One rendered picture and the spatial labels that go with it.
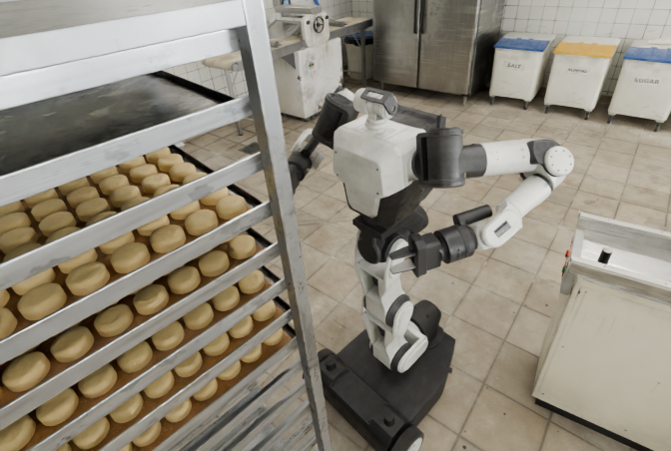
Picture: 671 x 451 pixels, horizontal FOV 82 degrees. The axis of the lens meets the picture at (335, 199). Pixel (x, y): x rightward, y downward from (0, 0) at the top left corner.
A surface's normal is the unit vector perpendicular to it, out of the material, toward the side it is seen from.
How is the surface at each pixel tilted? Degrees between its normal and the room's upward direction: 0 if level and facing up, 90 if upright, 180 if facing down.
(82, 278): 0
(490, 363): 0
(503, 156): 50
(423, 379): 0
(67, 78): 90
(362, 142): 45
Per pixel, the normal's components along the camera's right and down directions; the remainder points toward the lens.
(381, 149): -0.56, -0.29
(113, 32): 0.69, 0.37
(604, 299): -0.53, 0.50
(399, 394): -0.07, -0.83
